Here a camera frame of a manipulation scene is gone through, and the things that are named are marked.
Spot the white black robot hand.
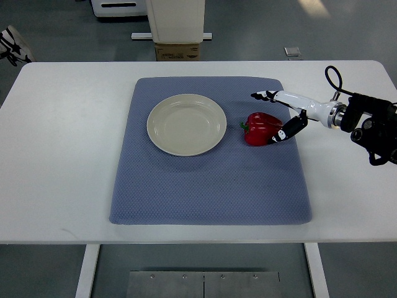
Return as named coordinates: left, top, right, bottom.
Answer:
left=251, top=91, right=346, bottom=145

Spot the red bell pepper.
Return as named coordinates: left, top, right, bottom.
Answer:
left=240, top=112, right=283, bottom=147

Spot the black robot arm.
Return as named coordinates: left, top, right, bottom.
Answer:
left=331, top=93, right=396, bottom=166

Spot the grey floor outlet plate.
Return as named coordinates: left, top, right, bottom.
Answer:
left=284, top=47, right=301, bottom=57

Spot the cream round plate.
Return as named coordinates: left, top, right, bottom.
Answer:
left=146, top=94, right=227, bottom=156

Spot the blue textured mat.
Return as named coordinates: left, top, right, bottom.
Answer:
left=109, top=76, right=312, bottom=225

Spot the white right table leg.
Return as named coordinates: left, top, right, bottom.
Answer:
left=304, top=243, right=330, bottom=298

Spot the white table leg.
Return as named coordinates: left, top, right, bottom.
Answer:
left=75, top=244, right=100, bottom=298
left=304, top=243, right=330, bottom=298

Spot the cardboard box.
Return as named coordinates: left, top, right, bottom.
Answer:
left=154, top=43, right=200, bottom=61

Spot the white machine with slot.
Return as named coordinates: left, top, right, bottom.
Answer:
left=90, top=0, right=147, bottom=17

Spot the white left table leg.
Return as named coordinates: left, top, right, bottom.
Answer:
left=75, top=244, right=100, bottom=298

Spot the black looped cable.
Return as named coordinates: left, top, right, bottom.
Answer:
left=324, top=65, right=354, bottom=96

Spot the white pedestal column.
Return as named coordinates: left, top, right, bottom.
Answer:
left=131, top=0, right=213, bottom=44

